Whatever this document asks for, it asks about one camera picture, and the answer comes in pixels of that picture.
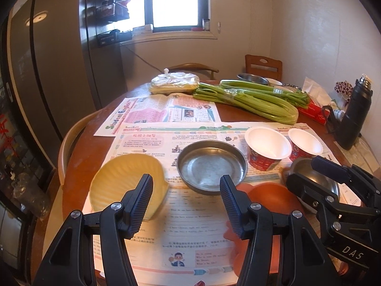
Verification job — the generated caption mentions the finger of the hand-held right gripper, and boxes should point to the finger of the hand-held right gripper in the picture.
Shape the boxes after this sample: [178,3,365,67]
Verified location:
[311,156,381,209]
[286,169,346,218]

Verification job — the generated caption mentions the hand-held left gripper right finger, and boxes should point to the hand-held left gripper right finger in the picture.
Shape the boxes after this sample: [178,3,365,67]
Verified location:
[220,175,338,286]

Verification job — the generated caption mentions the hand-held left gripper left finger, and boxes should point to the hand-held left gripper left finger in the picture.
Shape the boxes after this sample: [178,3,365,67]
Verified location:
[31,174,154,286]

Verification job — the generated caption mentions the stainless steel bowl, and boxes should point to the stainless steel bowl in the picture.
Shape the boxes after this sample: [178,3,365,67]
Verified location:
[287,158,341,212]

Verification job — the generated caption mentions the orange plastic plate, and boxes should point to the orange plastic plate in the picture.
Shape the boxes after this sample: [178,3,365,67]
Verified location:
[225,182,307,281]

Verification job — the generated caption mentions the yellow shell-shaped plate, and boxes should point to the yellow shell-shaped plate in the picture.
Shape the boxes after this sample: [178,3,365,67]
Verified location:
[89,154,170,221]

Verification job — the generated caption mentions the round metal plate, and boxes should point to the round metal plate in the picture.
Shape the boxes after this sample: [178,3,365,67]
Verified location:
[177,141,248,196]

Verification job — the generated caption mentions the red paper bowl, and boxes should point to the red paper bowl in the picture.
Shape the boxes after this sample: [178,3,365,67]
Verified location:
[245,127,292,172]
[288,128,324,163]

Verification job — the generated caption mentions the black thermos bottle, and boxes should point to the black thermos bottle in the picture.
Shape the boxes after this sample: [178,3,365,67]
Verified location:
[336,74,373,151]

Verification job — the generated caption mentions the white small container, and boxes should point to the white small container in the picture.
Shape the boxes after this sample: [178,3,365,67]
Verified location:
[329,101,346,120]

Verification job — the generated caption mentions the red tissue box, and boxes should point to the red tissue box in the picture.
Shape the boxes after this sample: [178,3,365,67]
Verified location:
[298,77,332,126]

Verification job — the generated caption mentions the large colourful newspaper sheet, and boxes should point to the large colourful newspaper sheet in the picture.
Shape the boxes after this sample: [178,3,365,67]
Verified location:
[82,122,364,286]

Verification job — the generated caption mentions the purple dotted cloth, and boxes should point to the purple dotted cloth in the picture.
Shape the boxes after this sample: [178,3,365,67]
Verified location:
[334,80,354,103]

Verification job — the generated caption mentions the patterned bowl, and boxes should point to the patterned bowl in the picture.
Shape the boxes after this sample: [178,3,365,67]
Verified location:
[274,85,302,94]

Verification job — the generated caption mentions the green celery bunch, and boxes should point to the green celery bunch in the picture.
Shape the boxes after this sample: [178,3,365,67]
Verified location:
[220,79,310,109]
[193,83,299,126]

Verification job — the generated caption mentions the light wooden chair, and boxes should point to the light wooden chair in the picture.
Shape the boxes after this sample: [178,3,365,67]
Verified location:
[58,109,108,188]

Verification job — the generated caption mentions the pink printed newspaper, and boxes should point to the pink printed newspaper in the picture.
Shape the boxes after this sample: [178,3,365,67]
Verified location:
[95,93,221,138]

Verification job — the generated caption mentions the steel basin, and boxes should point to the steel basin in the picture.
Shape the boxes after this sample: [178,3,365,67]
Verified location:
[236,73,269,86]

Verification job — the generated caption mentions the wooden chair with square back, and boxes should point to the wooden chair with square back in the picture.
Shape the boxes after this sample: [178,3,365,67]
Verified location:
[245,54,283,81]

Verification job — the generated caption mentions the clear plastic food bag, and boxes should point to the clear plastic food bag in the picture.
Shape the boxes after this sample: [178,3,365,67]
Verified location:
[150,68,200,95]

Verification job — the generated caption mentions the dark glass cabinet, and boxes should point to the dark glass cabinet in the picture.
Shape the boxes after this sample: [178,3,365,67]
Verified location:
[0,15,57,275]

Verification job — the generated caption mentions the wooden chair with curved back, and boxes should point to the wooden chair with curved back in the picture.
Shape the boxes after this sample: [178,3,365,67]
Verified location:
[167,63,219,80]

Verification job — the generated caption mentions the black fridge side rack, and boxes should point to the black fridge side rack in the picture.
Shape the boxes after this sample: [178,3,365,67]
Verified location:
[97,30,133,47]
[95,0,130,20]

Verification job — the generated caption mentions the grey refrigerator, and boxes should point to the grey refrigerator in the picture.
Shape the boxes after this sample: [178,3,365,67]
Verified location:
[0,0,127,203]

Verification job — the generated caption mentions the flat boxes on windowsill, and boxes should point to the flat boxes on windowsill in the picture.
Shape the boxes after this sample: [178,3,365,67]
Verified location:
[132,25,154,35]

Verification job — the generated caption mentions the window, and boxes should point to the window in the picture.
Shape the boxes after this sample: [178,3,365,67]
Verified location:
[144,0,210,32]

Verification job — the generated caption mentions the black thermos strap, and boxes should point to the black thermos strap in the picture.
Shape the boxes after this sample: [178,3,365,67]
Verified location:
[321,106,343,135]

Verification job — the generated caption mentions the black power cable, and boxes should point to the black power cable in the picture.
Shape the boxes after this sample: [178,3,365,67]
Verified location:
[119,42,167,70]

